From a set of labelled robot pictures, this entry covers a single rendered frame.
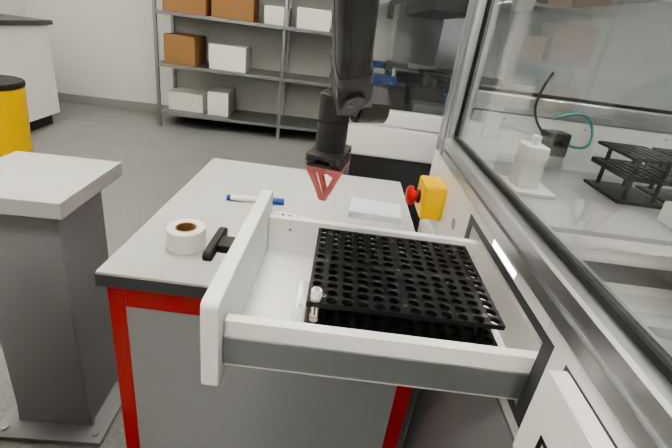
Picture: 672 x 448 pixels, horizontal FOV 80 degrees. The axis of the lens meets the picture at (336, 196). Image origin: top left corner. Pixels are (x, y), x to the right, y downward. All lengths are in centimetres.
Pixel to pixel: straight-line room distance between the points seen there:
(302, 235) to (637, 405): 45
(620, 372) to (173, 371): 73
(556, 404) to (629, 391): 7
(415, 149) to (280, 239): 76
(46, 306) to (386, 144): 103
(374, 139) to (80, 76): 443
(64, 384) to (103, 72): 418
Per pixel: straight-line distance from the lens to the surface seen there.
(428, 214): 84
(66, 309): 126
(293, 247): 66
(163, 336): 84
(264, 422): 94
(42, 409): 156
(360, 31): 55
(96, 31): 522
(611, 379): 39
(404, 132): 130
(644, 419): 38
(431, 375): 48
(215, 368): 46
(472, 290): 54
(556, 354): 46
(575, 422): 40
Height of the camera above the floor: 118
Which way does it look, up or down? 23 degrees down
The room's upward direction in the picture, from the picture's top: 8 degrees clockwise
